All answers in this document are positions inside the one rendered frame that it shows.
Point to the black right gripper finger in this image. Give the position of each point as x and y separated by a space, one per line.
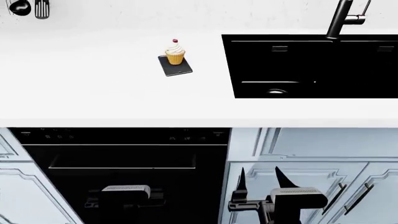
284 179
242 180

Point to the black undermount sink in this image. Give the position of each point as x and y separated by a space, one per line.
311 67

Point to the small dark grey tray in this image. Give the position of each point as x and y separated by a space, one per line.
177 70

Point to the yellow cupcake with cherry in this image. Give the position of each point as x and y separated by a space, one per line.
175 57

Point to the pale blue cabinet door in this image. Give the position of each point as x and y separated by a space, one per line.
28 198
311 177
384 186

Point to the black oven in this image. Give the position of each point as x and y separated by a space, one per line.
77 182

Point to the wide pale blue drawer front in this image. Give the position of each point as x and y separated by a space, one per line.
326 142

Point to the pale blue cabinet drawer front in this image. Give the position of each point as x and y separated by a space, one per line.
9 147

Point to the black kitchen faucet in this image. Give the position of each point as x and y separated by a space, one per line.
337 21

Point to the black slotted spatula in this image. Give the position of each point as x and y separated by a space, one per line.
41 9

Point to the black ladle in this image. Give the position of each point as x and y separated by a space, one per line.
20 8

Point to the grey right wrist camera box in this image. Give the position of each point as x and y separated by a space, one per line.
298 193

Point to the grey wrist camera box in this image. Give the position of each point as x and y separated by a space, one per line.
127 190
298 193

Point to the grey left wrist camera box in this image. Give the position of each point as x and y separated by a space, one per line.
127 190

